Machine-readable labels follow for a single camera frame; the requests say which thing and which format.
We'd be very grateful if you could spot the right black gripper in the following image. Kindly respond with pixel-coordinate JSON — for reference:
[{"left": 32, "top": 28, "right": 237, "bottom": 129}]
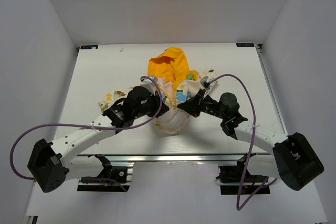
[{"left": 178, "top": 89, "right": 227, "bottom": 120}]

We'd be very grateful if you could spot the aluminium table front rail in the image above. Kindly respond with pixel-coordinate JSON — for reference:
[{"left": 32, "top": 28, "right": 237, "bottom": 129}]
[{"left": 73, "top": 154, "right": 274, "bottom": 163}]

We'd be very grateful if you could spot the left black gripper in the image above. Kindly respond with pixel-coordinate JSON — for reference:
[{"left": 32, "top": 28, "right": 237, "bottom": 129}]
[{"left": 133, "top": 91, "right": 169, "bottom": 119}]

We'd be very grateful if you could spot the blue table label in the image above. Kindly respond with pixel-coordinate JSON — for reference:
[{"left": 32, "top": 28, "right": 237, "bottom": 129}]
[
  {"left": 80, "top": 45, "right": 98, "bottom": 50},
  {"left": 236, "top": 42, "right": 255, "bottom": 47}
]

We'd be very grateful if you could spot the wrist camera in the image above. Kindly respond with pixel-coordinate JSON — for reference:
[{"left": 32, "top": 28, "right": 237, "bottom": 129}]
[
  {"left": 140, "top": 76, "right": 157, "bottom": 91},
  {"left": 200, "top": 76, "right": 212, "bottom": 90}
]

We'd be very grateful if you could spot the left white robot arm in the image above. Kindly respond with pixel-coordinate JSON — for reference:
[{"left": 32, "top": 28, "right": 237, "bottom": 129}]
[{"left": 27, "top": 86, "right": 169, "bottom": 193}]

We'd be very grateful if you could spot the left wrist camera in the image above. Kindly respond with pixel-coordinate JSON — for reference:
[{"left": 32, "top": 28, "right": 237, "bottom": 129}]
[{"left": 140, "top": 76, "right": 157, "bottom": 91}]

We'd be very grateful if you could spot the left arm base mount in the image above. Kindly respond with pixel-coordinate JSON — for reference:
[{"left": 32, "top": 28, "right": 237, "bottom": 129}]
[{"left": 77, "top": 154, "right": 133, "bottom": 193}]

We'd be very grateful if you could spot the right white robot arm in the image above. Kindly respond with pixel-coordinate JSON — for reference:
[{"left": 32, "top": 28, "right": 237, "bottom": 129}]
[{"left": 177, "top": 90, "right": 324, "bottom": 191}]

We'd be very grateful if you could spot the yellow cream dinosaur print jacket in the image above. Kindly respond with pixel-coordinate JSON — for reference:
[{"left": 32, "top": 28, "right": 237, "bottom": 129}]
[{"left": 98, "top": 46, "right": 218, "bottom": 135}]

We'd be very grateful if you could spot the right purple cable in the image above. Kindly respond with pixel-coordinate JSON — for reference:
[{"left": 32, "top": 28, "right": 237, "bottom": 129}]
[{"left": 208, "top": 73, "right": 279, "bottom": 211}]

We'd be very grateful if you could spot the left blue table label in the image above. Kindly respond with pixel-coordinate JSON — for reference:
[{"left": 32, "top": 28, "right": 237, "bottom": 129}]
[{"left": 80, "top": 45, "right": 98, "bottom": 50}]

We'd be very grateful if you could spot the purple cable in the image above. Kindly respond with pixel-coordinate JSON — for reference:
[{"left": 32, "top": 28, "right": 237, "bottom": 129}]
[
  {"left": 208, "top": 73, "right": 279, "bottom": 211},
  {"left": 9, "top": 76, "right": 163, "bottom": 192}
]

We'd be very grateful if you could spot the right blue table label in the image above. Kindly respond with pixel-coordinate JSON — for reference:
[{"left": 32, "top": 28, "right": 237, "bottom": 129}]
[{"left": 236, "top": 42, "right": 255, "bottom": 47}]

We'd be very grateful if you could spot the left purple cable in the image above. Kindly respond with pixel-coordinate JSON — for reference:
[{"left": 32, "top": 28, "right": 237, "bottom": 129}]
[{"left": 9, "top": 76, "right": 163, "bottom": 192}]

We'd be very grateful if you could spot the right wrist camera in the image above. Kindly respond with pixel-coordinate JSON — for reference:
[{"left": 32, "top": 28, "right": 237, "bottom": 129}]
[{"left": 200, "top": 76, "right": 212, "bottom": 90}]

